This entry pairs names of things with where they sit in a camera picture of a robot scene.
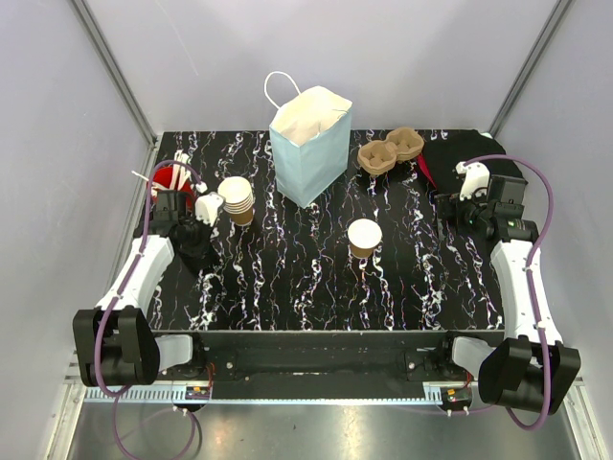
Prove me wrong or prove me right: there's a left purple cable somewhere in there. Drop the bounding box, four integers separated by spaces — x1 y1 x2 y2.
93 161 207 459

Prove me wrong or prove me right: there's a single brown paper cup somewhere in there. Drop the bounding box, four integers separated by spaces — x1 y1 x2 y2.
347 218 382 259

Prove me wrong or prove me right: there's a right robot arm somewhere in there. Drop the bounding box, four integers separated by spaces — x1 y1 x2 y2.
434 166 581 415

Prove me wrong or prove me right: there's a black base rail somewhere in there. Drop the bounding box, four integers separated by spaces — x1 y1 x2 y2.
151 330 492 402

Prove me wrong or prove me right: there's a red cup with stirrers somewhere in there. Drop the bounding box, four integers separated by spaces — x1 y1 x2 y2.
131 149 196 211

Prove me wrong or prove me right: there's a black cloth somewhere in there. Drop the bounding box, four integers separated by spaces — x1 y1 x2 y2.
418 130 506 195

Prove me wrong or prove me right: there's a light blue paper bag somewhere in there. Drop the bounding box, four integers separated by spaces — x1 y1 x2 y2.
269 85 352 208

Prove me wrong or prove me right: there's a stack of black lids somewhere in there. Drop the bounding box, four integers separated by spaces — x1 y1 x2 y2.
181 248 220 277

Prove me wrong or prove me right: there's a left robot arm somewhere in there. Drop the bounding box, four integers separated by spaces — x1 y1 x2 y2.
73 190 224 391

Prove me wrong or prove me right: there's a stack of paper cups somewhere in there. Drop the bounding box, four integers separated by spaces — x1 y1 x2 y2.
217 176 255 226

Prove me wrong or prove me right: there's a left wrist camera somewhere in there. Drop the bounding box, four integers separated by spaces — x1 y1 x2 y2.
194 182 225 227

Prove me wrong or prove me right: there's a stack of pulp cup carriers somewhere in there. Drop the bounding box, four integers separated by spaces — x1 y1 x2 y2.
357 126 425 176

